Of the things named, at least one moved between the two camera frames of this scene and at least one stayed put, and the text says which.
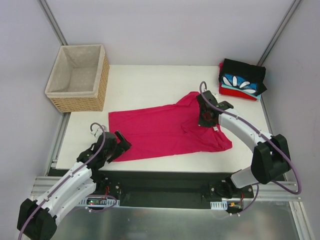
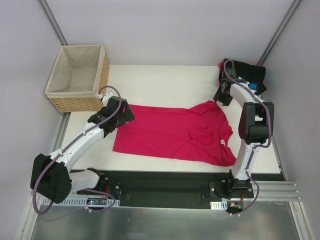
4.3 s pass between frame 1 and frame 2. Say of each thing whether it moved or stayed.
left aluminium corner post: stayed
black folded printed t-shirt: stayed
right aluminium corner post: stayed
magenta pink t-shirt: moved
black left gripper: moved
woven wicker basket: stayed
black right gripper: moved
